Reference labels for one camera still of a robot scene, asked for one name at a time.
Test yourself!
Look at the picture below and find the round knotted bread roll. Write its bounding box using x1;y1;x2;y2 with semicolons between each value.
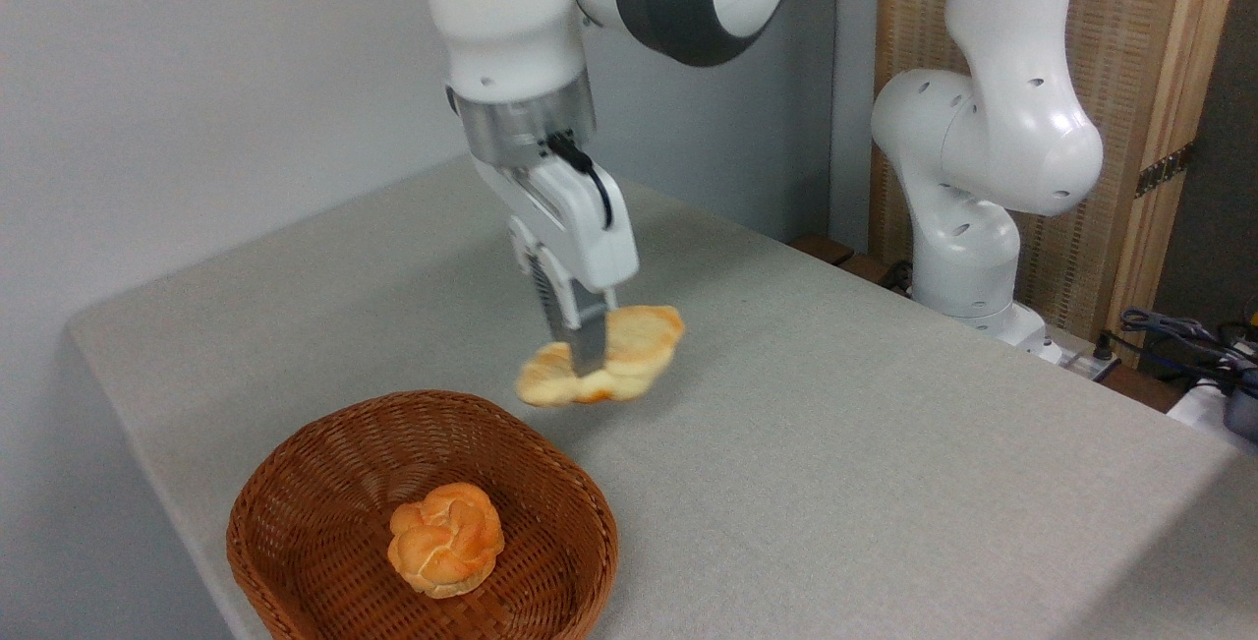
386;481;506;600

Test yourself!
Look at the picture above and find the black metal hinge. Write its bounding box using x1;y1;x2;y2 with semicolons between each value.
1134;141;1196;200

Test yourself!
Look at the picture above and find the brown wooden base block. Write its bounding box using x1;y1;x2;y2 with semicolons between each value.
790;234;917;299

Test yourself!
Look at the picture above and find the long braided bread loaf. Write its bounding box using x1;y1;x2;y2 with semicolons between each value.
515;304;687;409

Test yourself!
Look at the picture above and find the brown wicker basket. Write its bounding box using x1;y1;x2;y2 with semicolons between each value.
226;389;620;640

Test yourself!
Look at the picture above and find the wooden woven screen panel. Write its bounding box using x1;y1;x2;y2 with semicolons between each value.
869;0;1247;368

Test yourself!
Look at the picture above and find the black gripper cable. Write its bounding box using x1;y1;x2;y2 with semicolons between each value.
546;131;615;230

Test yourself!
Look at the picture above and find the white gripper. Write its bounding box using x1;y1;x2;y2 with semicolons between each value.
468;150;640;378

